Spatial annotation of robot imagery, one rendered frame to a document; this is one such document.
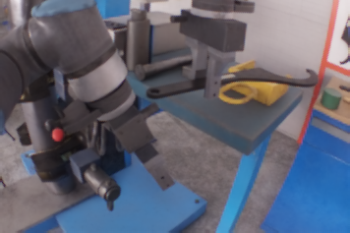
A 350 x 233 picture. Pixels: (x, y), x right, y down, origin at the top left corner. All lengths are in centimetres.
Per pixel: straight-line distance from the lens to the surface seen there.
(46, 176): 139
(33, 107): 130
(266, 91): 73
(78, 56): 35
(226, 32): 40
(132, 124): 38
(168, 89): 45
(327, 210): 146
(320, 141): 124
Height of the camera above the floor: 139
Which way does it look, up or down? 29 degrees down
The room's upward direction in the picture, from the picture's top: 4 degrees clockwise
